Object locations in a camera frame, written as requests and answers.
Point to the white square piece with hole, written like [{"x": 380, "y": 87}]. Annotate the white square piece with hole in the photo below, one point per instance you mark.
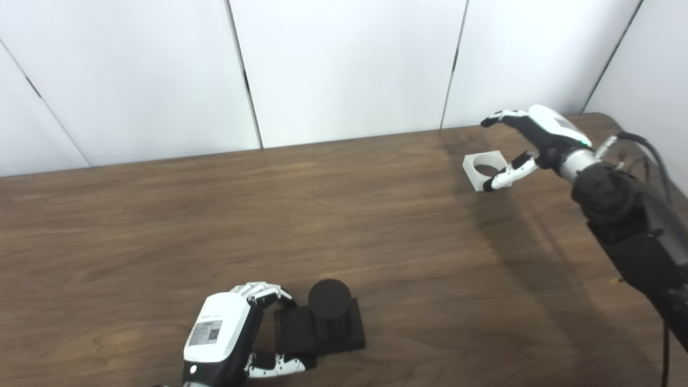
[{"x": 473, "y": 174}]

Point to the black peg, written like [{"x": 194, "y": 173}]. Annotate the black peg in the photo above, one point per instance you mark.
[{"x": 328, "y": 322}]

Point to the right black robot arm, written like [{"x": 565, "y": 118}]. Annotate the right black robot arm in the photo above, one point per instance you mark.
[{"x": 634, "y": 226}]

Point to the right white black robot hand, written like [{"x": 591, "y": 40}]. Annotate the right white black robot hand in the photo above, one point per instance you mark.
[{"x": 553, "y": 131}]

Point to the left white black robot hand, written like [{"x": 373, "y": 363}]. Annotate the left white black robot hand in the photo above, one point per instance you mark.
[{"x": 217, "y": 333}]

